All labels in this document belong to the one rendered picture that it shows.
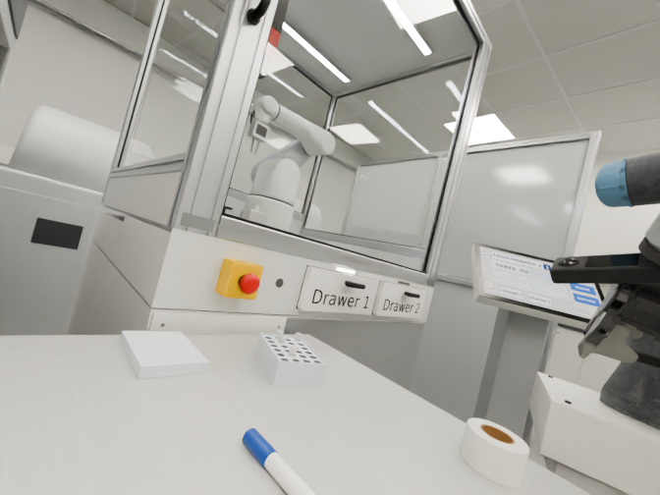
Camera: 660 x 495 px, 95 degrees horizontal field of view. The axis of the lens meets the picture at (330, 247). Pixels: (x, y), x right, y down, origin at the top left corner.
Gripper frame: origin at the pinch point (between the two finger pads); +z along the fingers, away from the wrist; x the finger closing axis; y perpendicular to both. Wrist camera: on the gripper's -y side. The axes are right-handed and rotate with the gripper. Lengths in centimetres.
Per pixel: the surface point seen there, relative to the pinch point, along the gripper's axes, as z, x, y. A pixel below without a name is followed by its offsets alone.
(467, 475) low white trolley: -0.8, -31.0, -5.1
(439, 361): 155, 92, -44
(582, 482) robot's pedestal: 9.3, -16.0, 6.9
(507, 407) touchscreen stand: 90, 45, 0
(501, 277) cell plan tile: 46, 68, -25
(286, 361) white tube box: -2.7, -37.1, -30.3
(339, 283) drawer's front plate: 14, -7, -49
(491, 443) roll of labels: -2.9, -27.1, -4.6
